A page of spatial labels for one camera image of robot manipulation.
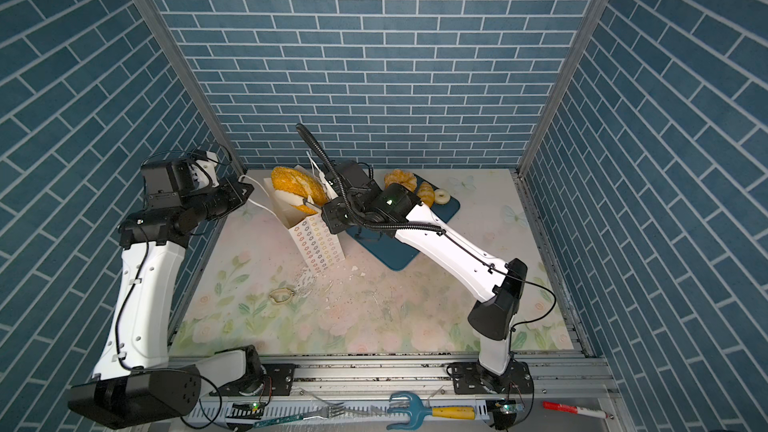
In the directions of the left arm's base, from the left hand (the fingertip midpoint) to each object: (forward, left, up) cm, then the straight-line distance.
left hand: (254, 184), depth 70 cm
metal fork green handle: (-42, -19, -34) cm, 57 cm away
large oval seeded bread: (+3, -7, -2) cm, 8 cm away
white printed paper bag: (-4, -13, -23) cm, 26 cm away
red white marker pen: (-43, -76, -32) cm, 93 cm away
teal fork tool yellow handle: (-42, -38, -31) cm, 65 cm away
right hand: (-5, -17, -3) cm, 18 cm away
